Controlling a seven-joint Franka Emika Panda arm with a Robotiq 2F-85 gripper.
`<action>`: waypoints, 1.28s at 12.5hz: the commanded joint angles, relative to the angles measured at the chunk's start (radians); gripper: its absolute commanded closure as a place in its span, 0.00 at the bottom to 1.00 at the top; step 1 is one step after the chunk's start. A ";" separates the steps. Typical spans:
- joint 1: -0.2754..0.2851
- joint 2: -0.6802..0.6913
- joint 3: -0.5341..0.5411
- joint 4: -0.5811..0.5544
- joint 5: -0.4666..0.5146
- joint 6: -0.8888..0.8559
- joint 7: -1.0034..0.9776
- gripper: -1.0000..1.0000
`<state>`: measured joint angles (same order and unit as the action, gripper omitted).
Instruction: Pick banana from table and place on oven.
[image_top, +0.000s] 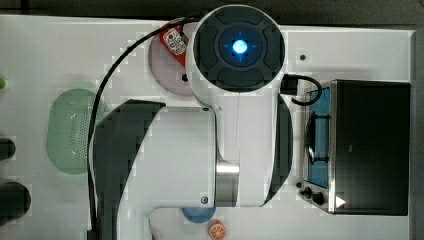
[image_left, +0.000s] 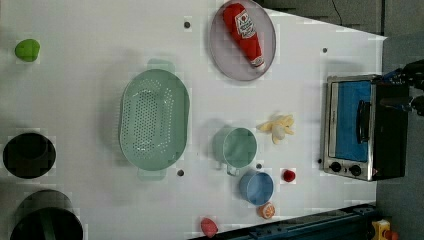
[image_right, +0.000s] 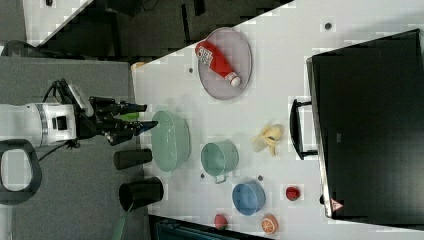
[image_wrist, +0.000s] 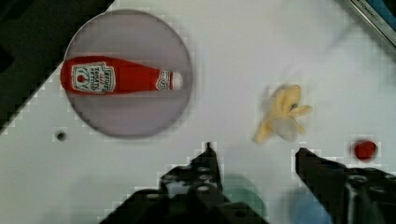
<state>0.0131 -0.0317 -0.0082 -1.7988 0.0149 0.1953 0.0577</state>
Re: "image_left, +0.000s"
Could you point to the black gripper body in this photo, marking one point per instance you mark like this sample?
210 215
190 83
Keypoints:
411 75

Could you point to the yellow plush peeled banana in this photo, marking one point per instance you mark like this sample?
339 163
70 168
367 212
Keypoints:
279 127

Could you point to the silver black toaster oven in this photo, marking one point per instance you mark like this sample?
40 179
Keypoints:
365 133

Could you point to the red toy strawberry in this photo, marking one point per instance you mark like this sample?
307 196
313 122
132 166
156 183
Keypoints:
289 175

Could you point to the red plush ketchup bottle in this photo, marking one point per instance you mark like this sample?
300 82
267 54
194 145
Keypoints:
242 29

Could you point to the grey round plate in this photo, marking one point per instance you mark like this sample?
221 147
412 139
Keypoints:
228 56

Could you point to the green mug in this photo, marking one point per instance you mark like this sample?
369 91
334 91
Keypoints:
235 147

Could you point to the blue cup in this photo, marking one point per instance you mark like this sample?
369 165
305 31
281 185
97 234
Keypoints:
256 187

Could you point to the orange slice toy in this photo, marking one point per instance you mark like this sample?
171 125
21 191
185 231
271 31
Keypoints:
266 211

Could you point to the pink toy fruit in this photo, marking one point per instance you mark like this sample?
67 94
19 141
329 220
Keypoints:
209 227

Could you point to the green oval colander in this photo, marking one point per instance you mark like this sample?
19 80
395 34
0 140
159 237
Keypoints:
154 118

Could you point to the green toy pepper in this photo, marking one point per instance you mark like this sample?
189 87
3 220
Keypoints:
27 50

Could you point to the black round bowl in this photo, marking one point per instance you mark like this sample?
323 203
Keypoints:
29 155

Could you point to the black cylindrical container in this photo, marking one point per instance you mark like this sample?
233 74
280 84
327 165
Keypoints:
46 215

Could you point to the blue metal frame rail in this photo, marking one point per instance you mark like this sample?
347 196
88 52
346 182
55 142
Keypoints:
351 223

